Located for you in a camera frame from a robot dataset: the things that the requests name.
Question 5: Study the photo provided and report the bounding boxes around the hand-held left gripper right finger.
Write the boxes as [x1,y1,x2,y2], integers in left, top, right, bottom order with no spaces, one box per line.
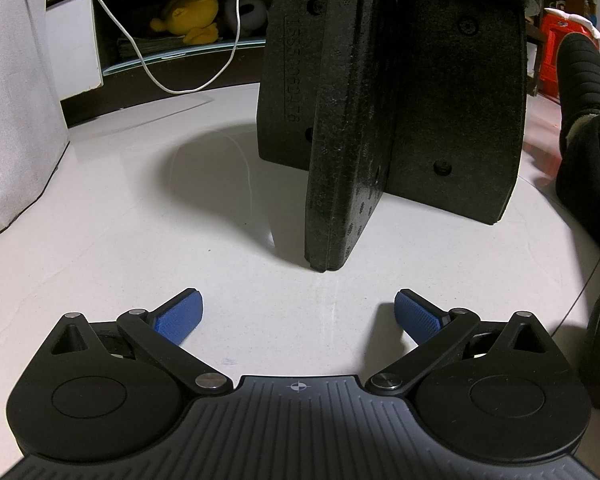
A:
[365,288,552,397]

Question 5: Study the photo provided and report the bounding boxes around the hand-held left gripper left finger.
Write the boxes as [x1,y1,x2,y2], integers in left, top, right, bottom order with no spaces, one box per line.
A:
[49,288,234,397]

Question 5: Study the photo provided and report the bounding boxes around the black foam block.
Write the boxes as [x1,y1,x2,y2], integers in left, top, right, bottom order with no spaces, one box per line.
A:
[245,0,541,273]

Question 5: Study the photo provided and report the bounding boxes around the dark tv cabinet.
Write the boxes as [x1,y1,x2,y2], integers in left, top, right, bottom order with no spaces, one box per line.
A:
[45,0,273,128]

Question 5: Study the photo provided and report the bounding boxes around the white fabric cover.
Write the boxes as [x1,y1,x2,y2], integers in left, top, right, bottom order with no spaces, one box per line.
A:
[0,0,72,245]

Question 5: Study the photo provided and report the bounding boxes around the red plastic stool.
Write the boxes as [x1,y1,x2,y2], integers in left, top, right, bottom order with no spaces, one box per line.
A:
[537,12,596,96]

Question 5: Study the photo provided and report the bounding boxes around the person's left black shoe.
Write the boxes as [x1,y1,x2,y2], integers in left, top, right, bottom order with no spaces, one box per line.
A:
[555,32,600,136]

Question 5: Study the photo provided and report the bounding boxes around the yellow plush toy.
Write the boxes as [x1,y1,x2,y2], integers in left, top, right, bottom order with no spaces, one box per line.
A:
[150,0,222,45]

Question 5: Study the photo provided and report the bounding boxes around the white black plush toy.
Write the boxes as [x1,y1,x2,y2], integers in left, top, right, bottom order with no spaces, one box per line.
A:
[224,0,269,37]

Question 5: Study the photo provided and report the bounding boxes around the white pink cloth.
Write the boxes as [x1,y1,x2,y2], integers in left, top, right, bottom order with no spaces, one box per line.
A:
[544,6,600,42]

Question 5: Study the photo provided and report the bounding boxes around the white cable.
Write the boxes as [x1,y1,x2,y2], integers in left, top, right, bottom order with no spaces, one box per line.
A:
[67,0,243,95]

